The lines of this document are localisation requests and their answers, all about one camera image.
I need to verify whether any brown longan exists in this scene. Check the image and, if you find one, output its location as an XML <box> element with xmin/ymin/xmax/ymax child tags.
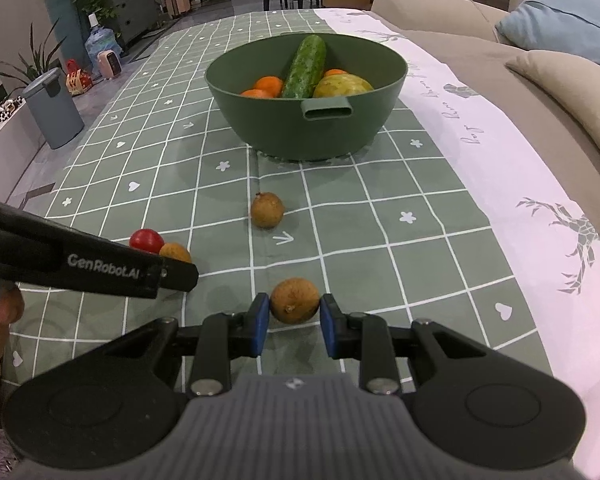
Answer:
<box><xmin>159</xmin><ymin>242</ymin><xmax>193</xmax><ymax>263</ymax></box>
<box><xmin>270</xmin><ymin>278</ymin><xmax>321</xmax><ymax>325</ymax></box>
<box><xmin>250</xmin><ymin>192</ymin><xmax>285</xmax><ymax>229</ymax></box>

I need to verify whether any pink small heater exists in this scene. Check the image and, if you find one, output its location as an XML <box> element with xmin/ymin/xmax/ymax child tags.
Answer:
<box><xmin>97</xmin><ymin>50</ymin><xmax>122</xmax><ymax>79</ymax></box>

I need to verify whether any blue water bottle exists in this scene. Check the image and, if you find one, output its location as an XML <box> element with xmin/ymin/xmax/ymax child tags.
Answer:
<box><xmin>84</xmin><ymin>13</ymin><xmax>122</xmax><ymax>79</ymax></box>

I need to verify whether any red toy basket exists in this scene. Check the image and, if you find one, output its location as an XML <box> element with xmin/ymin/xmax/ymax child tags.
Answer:
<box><xmin>66</xmin><ymin>58</ymin><xmax>93</xmax><ymax>96</ymax></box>

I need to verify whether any grey drawer cabinet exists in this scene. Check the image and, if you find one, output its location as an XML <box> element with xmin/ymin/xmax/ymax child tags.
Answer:
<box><xmin>109</xmin><ymin>0</ymin><xmax>159</xmax><ymax>49</ymax></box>

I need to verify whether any green checked tablecloth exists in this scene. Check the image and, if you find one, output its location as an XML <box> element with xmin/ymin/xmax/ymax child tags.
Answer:
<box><xmin>3</xmin><ymin>11</ymin><xmax>600</xmax><ymax>477</ymax></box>

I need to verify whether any grey trash bin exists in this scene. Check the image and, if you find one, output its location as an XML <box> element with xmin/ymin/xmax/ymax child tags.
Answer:
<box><xmin>22</xmin><ymin>67</ymin><xmax>84</xmax><ymax>150</ymax></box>

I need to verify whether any large orange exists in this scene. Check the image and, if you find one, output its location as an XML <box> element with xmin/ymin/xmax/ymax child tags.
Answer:
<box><xmin>253</xmin><ymin>76</ymin><xmax>284</xmax><ymax>98</ymax></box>

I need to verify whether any green bowl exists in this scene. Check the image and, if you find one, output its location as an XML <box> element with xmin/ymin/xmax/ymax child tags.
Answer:
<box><xmin>206</xmin><ymin>32</ymin><xmax>408</xmax><ymax>162</ymax></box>

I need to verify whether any small orange mandarin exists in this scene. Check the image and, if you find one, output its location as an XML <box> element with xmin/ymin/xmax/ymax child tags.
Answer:
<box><xmin>240</xmin><ymin>88</ymin><xmax>273</xmax><ymax>99</ymax></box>

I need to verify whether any red cherry tomato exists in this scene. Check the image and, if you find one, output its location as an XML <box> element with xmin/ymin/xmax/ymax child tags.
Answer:
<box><xmin>129</xmin><ymin>229</ymin><xmax>166</xmax><ymax>255</ymax></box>

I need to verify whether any yellow-green pear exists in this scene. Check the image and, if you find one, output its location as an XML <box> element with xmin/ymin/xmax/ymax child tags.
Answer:
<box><xmin>313</xmin><ymin>74</ymin><xmax>374</xmax><ymax>99</ymax></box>

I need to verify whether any green potted plant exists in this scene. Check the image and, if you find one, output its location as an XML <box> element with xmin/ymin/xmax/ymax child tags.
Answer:
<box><xmin>0</xmin><ymin>18</ymin><xmax>67</xmax><ymax>90</ymax></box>

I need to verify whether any beige cushion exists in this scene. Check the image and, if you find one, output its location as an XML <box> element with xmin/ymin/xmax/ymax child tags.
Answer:
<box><xmin>506</xmin><ymin>50</ymin><xmax>600</xmax><ymax>149</ymax></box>

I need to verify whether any beige sofa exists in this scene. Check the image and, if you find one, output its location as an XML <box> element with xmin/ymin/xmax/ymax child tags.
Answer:
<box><xmin>372</xmin><ymin>0</ymin><xmax>600</xmax><ymax>233</ymax></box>

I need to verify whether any green cucumber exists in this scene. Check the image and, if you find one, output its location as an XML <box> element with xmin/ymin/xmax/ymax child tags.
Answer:
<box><xmin>280</xmin><ymin>35</ymin><xmax>327</xmax><ymax>100</ymax></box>

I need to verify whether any light blue cushion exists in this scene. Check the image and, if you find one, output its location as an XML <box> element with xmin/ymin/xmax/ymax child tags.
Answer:
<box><xmin>495</xmin><ymin>0</ymin><xmax>600</xmax><ymax>65</ymax></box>

